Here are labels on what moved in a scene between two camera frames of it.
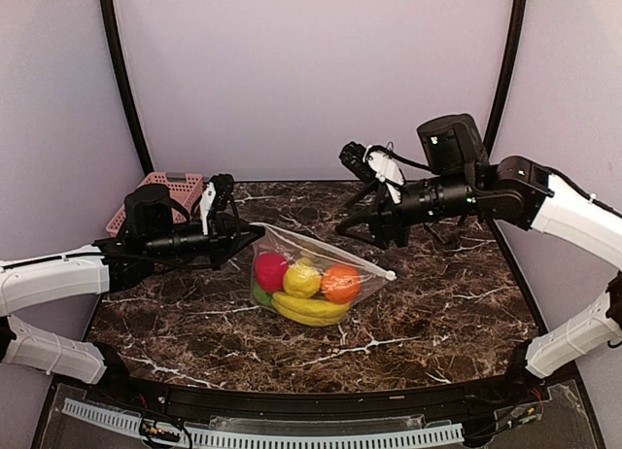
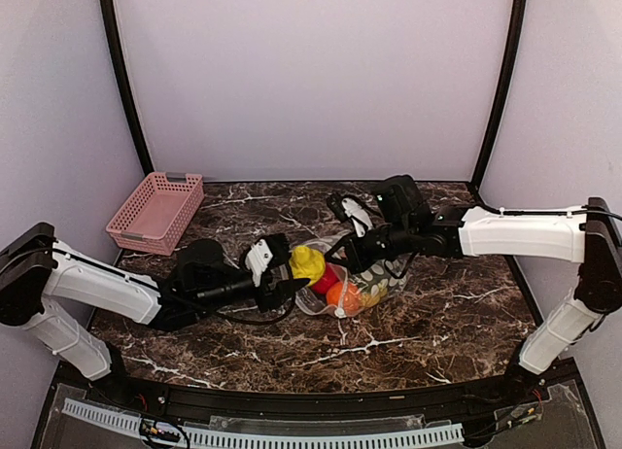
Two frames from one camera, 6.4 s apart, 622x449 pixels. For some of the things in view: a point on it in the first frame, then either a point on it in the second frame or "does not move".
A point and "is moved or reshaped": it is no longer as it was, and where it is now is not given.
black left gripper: (222, 236) → (284, 290)
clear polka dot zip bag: (301, 284) is moved or reshaped
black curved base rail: (534, 380) does not move
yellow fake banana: (309, 311) → (371, 300)
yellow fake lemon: (301, 279) is moved or reshaped
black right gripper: (383, 219) → (357, 259)
